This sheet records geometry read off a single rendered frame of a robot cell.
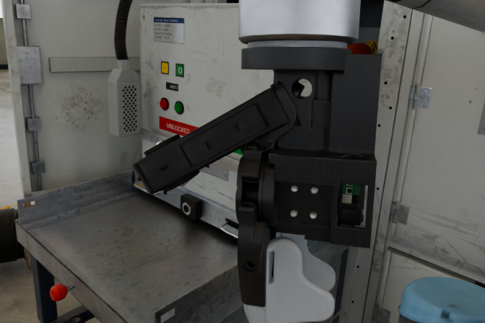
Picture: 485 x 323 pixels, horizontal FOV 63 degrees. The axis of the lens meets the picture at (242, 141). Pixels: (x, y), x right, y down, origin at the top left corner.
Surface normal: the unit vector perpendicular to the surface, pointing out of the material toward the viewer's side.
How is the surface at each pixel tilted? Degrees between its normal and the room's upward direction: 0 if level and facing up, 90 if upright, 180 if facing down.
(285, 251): 88
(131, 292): 0
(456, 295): 10
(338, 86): 85
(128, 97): 90
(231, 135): 85
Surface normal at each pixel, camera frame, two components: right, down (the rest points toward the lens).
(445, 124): -0.66, 0.17
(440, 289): 0.00, -0.99
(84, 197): 0.74, 0.22
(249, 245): -0.24, 0.09
